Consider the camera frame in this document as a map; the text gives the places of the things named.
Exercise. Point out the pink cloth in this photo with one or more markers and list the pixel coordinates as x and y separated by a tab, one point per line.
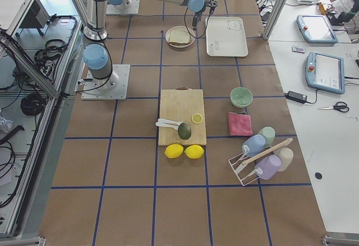
239	124

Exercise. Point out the aluminium frame post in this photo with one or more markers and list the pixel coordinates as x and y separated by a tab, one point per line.
273	18

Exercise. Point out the green mug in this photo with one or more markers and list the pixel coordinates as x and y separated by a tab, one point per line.
269	134

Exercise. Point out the white plastic spoon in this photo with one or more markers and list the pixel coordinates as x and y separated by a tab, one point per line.
161	124

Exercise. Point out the whole lemon right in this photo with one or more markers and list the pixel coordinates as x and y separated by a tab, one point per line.
194	151

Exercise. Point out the teach pendant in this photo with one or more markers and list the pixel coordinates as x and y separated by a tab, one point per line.
325	72
316	29

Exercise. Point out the whole lemon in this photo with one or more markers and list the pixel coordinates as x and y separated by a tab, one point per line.
194	151
173	151

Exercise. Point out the white wire cup rack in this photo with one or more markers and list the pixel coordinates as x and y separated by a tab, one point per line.
244	167

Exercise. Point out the black scissors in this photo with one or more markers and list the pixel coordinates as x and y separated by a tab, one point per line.
339	106

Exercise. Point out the wooden cutting board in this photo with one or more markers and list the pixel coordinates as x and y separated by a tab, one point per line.
180	105

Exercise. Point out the green avocado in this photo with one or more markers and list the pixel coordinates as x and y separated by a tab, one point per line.
184	131

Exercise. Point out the green bowl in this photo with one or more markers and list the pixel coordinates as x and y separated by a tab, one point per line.
241	97

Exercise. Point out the lemon slice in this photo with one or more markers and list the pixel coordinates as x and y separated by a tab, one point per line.
197	118

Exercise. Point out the black power adapter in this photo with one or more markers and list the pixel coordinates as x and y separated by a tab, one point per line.
297	97

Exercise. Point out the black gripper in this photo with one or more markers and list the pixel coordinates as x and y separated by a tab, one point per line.
197	14

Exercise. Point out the purple mug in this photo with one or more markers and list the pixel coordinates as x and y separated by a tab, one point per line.
268	166

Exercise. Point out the whole lemon left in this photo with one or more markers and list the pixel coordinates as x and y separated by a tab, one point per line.
173	151

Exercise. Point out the near teach pendant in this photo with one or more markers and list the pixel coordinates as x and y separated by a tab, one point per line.
325	72

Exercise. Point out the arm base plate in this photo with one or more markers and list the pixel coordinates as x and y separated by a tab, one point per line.
123	7
114	88

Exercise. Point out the far teach pendant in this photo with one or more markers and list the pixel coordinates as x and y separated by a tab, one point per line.
316	29

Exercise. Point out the cream round plate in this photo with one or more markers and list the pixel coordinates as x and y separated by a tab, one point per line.
183	28

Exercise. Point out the blue mug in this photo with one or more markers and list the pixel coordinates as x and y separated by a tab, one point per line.
253	145

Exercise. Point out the cream mug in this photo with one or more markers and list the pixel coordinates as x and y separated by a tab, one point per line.
286	156

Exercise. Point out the cream bear tray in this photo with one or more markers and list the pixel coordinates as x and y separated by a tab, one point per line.
225	37

